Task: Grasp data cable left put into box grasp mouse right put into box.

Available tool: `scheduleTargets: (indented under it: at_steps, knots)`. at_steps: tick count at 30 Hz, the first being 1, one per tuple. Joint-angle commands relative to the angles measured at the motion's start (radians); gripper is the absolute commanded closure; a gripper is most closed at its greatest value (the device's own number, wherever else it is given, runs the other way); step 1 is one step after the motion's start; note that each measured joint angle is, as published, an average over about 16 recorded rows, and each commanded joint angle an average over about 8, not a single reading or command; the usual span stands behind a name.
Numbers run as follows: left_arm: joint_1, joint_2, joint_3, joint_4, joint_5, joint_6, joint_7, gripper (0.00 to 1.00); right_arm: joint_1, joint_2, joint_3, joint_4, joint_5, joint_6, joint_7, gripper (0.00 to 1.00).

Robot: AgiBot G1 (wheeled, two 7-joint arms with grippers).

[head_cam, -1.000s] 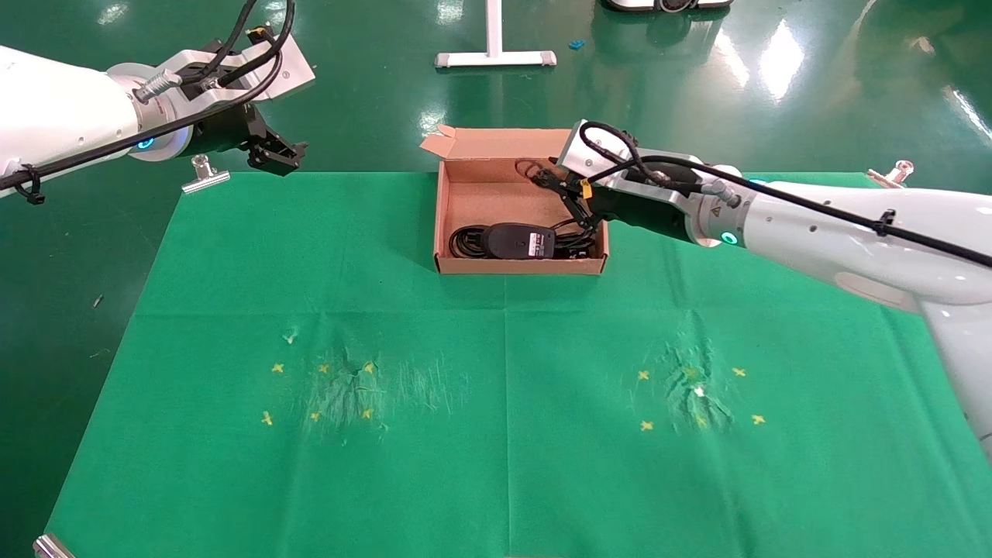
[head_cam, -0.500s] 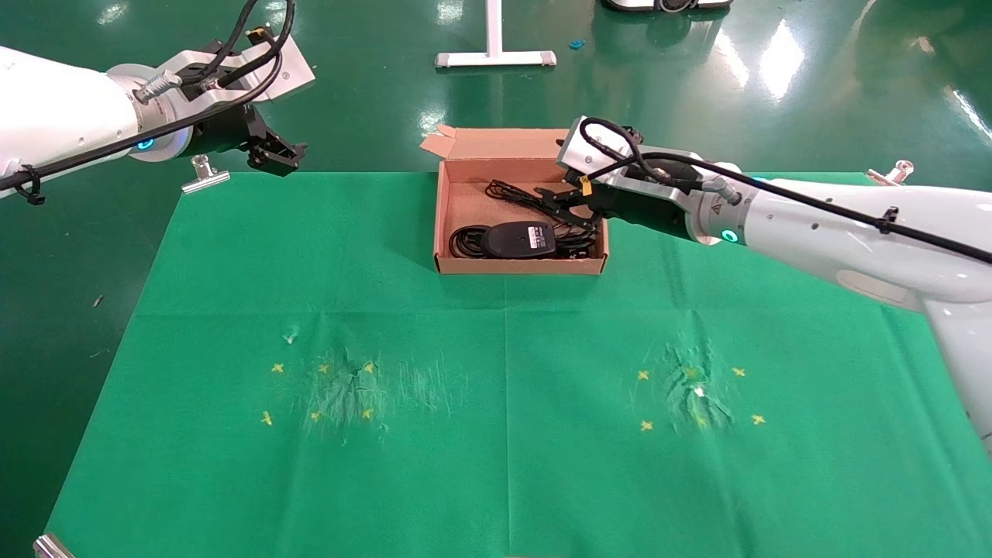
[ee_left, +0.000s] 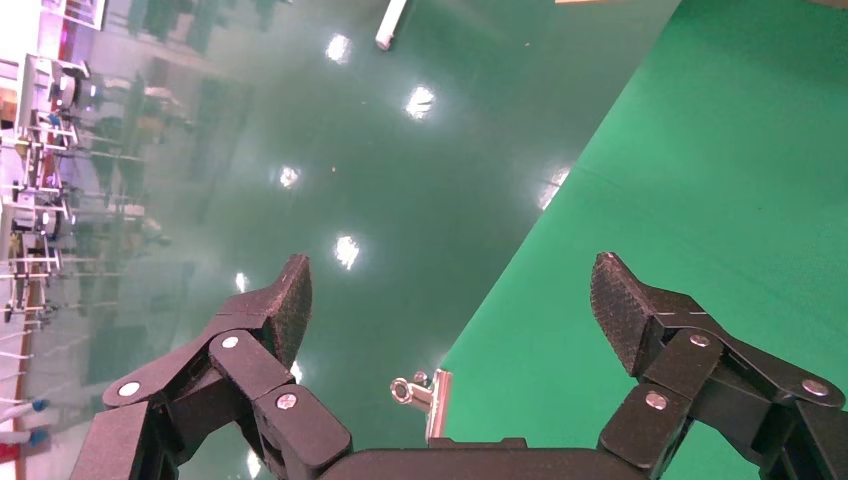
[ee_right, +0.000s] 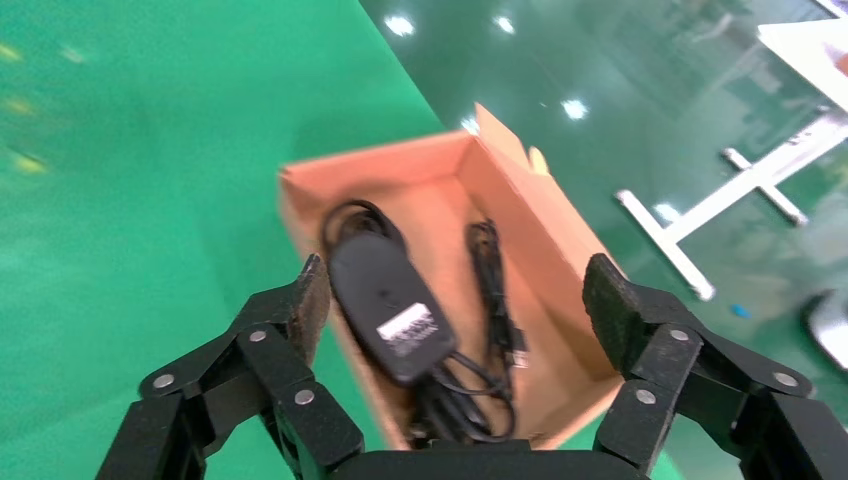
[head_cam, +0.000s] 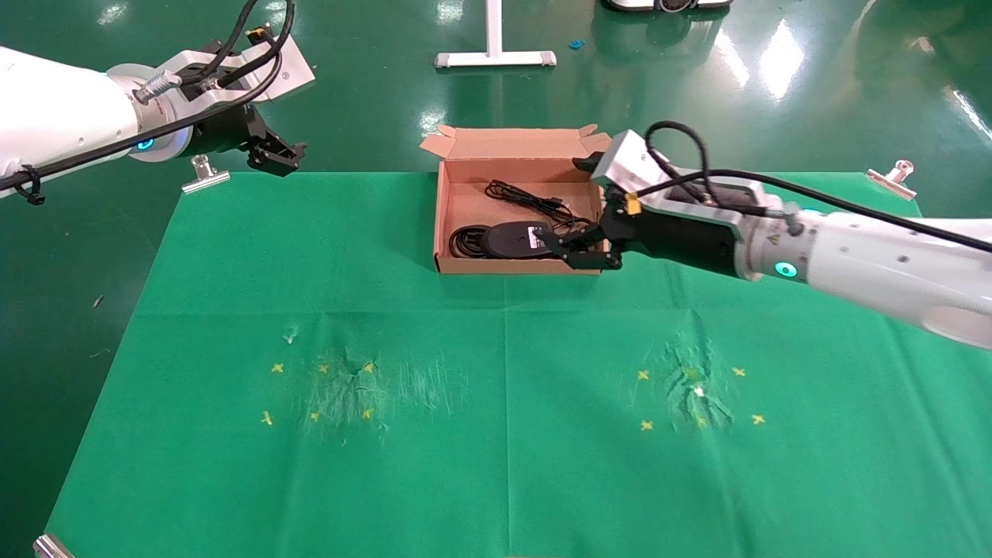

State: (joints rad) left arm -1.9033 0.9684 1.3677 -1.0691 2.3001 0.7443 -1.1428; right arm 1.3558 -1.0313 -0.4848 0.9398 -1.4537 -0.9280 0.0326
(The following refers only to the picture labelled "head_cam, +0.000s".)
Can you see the dark wheeled robot base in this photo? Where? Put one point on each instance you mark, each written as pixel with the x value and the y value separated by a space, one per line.
pixel 666 5

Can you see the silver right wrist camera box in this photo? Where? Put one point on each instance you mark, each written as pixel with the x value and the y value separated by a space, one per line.
pixel 628 163

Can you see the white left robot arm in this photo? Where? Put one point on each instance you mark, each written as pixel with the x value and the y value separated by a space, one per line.
pixel 62 108

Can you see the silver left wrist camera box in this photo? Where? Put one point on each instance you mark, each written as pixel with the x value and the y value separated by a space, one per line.
pixel 287 74

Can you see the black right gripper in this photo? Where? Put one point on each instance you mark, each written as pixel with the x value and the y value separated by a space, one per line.
pixel 682 240

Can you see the silver binder clip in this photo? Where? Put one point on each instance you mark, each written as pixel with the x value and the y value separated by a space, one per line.
pixel 208 180
pixel 50 549
pixel 891 182

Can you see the white stand base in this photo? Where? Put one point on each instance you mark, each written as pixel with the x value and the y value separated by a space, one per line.
pixel 496 58

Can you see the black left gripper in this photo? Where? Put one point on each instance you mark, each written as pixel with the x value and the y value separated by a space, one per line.
pixel 225 132

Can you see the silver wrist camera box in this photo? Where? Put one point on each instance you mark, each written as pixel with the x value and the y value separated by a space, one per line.
pixel 628 163
pixel 287 74

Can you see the open brown cardboard box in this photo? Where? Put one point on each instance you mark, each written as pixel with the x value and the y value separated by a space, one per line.
pixel 473 201

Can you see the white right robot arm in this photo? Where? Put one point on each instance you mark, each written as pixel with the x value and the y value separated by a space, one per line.
pixel 891 263

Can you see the green table cloth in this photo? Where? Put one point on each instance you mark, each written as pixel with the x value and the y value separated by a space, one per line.
pixel 504 387

